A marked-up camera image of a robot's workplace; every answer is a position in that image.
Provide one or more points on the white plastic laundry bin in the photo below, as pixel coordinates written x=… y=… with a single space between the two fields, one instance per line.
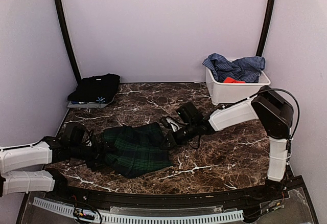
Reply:
x=224 y=93

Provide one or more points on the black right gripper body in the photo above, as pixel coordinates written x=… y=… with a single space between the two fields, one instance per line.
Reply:
x=173 y=142

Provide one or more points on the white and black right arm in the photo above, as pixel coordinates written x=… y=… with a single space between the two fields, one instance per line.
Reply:
x=276 y=109

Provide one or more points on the black frame post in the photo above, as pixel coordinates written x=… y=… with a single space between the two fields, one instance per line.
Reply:
x=265 y=27
x=67 y=40

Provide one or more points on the blue checked shirt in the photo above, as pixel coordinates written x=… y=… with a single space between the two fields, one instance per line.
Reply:
x=247 y=69

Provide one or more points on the white slotted cable duct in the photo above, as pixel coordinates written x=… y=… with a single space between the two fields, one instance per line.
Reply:
x=140 y=215

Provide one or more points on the black aluminium front rail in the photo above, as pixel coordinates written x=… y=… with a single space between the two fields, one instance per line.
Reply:
x=241 y=199

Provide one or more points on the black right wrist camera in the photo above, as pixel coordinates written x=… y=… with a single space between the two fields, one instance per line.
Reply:
x=189 y=114

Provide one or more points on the red garment in bin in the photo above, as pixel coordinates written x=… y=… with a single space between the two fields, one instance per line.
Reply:
x=232 y=80

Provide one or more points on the black left frame post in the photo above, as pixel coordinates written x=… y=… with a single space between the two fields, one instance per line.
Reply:
x=67 y=40

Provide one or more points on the dark green plaid garment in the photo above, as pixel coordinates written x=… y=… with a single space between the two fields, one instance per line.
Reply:
x=135 y=151

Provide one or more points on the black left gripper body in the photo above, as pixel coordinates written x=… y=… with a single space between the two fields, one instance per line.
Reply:
x=96 y=155

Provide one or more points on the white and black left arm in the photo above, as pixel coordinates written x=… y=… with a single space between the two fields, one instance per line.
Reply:
x=16 y=162

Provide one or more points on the black right frame post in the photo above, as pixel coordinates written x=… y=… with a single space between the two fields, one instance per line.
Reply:
x=265 y=27

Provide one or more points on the black t-shirt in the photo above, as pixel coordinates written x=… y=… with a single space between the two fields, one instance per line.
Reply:
x=97 y=89

